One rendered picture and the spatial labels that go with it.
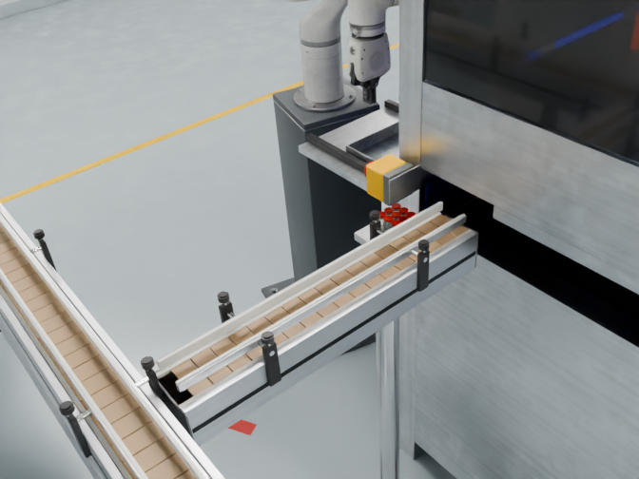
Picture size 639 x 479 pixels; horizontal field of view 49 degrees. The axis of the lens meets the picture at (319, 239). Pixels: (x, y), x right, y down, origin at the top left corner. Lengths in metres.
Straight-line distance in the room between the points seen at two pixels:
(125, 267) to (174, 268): 0.21
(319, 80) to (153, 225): 1.42
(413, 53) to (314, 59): 0.70
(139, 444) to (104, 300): 1.81
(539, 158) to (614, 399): 0.48
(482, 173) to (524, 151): 0.12
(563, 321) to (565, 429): 0.28
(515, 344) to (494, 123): 0.49
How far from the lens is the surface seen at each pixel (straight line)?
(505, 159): 1.31
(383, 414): 1.66
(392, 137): 1.88
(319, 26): 2.02
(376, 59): 1.68
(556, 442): 1.64
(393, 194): 1.45
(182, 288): 2.85
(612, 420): 1.48
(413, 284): 1.35
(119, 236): 3.23
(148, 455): 1.11
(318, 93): 2.09
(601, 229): 1.25
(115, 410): 1.18
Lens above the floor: 1.78
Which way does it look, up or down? 37 degrees down
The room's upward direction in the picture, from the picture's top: 5 degrees counter-clockwise
